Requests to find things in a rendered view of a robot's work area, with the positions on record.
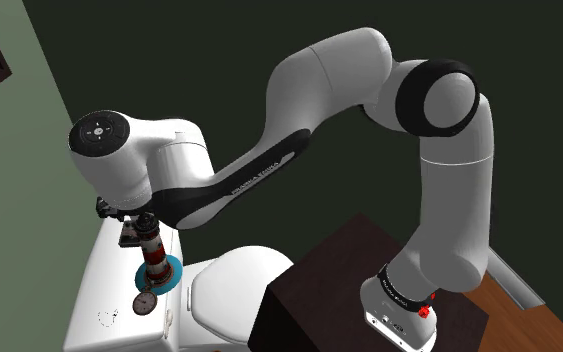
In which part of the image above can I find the round brown pocket watch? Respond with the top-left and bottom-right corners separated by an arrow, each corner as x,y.
132,287 -> 159,317

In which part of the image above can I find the white toilet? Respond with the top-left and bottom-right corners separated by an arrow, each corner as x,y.
62,214 -> 296,352

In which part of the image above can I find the small grey brown box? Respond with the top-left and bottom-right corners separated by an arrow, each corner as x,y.
117,221 -> 141,249

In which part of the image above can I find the dark brown robot stand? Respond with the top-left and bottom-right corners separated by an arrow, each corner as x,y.
247,212 -> 491,352

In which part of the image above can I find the thin dark chain loop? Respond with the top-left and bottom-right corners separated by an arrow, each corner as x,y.
97,308 -> 120,329

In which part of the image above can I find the red white lighthouse figure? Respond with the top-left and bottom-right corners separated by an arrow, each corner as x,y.
134,212 -> 185,296

